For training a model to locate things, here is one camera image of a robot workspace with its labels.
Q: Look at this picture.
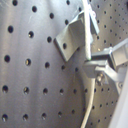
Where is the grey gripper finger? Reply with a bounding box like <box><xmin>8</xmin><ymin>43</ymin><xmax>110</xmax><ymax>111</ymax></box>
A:
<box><xmin>92</xmin><ymin>42</ymin><xmax>128</xmax><ymax>67</ymax></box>
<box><xmin>82</xmin><ymin>61</ymin><xmax>128</xmax><ymax>93</ymax></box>

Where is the white cable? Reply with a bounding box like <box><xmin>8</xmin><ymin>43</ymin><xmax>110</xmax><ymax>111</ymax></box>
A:
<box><xmin>79</xmin><ymin>0</ymin><xmax>97</xmax><ymax>128</ymax></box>

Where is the grey metal cable clip bracket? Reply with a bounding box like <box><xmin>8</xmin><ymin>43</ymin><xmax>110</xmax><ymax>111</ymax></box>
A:
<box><xmin>53</xmin><ymin>11</ymin><xmax>100</xmax><ymax>63</ymax></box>

